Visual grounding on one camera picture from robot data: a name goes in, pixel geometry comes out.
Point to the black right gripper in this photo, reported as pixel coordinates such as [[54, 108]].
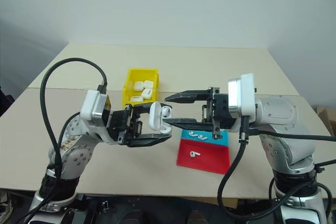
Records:
[[221, 108]]

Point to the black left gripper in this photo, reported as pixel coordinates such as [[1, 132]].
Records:
[[120, 124]]

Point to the white earbud case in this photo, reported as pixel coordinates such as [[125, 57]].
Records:
[[148, 84], [138, 85], [147, 94], [136, 99], [155, 116]]

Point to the white earbud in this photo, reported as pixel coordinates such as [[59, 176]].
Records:
[[194, 154], [193, 134], [202, 137], [166, 111]]

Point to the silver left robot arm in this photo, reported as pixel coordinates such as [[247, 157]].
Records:
[[76, 153]]

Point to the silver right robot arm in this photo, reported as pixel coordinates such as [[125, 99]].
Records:
[[286, 134]]

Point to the closed white earbud case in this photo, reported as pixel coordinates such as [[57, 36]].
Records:
[[138, 85], [148, 84], [147, 94], [136, 99]]

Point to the yellow plastic bin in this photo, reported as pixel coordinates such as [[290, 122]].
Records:
[[128, 87]]

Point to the blue tray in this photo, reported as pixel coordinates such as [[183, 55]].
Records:
[[220, 138]]

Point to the red tray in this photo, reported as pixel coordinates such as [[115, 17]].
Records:
[[210, 158]]

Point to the brown cardboard box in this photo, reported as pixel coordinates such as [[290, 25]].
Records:
[[328, 119]]

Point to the dark bulky object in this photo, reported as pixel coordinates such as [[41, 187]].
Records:
[[5, 100]]

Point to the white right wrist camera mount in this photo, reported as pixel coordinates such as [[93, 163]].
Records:
[[245, 95]]

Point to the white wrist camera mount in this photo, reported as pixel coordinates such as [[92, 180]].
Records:
[[245, 95], [90, 103]]

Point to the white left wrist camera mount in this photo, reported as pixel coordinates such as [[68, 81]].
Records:
[[90, 103]]

